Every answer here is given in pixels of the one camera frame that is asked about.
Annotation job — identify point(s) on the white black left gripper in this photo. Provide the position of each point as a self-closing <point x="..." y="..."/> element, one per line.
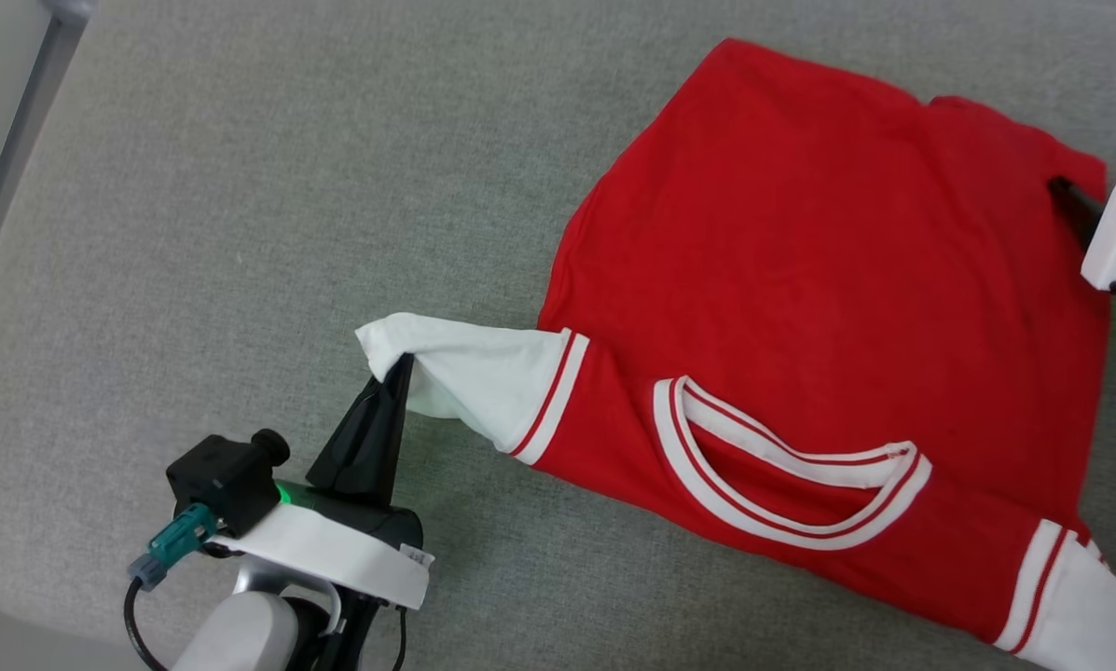
<point x="352" y="550"/>

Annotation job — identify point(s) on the red white-trimmed t-shirt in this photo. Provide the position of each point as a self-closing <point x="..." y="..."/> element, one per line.
<point x="800" y="280"/>

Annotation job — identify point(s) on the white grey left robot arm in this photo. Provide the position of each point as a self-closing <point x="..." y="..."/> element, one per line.
<point x="241" y="634"/>

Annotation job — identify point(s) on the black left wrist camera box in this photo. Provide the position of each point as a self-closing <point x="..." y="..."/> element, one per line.
<point x="227" y="480"/>

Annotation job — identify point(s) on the teal left camera connector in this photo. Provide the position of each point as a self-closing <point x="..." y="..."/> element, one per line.
<point x="177" y="540"/>

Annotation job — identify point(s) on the grey metal frame bar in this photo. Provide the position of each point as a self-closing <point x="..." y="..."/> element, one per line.
<point x="17" y="140"/>

